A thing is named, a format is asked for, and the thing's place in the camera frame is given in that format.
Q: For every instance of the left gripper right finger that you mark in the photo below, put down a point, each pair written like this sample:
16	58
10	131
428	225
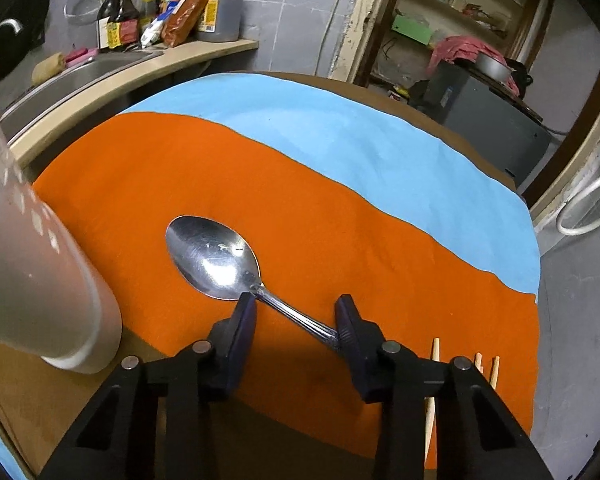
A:
477	436

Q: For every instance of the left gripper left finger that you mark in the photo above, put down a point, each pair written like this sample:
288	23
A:
115	434

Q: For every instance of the large steel spoon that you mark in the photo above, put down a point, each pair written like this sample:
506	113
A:
220	264

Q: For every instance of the wooden chopstick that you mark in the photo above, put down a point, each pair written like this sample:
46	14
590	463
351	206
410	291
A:
478	362
430	402
495	371

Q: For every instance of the white plastic utensil holder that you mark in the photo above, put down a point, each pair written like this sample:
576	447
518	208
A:
53	302

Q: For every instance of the striped blue orange brown cloth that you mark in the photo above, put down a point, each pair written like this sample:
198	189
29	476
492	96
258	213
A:
295	413

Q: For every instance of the grey cabinet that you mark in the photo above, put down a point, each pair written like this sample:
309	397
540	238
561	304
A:
495	123

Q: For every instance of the stainless steel sink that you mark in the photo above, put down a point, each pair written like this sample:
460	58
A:
38	102

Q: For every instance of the small metal pot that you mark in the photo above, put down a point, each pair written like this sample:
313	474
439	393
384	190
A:
492	68

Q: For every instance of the yellow sponge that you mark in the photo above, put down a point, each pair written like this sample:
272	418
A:
48	68

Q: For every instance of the pink red cloth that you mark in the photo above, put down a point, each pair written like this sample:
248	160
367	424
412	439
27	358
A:
463	50

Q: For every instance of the orange-brown spice packet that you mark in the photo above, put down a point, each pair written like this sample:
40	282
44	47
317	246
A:
181	21

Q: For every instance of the dark soy sauce bottle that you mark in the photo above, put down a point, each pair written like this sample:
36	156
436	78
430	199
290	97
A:
124	26

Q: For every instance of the large vinegar jug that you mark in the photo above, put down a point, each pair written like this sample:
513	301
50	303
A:
220	21

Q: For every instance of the green box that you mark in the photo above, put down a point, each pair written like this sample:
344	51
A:
413	29

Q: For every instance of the black wok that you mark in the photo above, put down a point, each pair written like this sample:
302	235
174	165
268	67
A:
32	14

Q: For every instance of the wire mesh strainer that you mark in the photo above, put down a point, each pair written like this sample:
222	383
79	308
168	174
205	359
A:
81	12

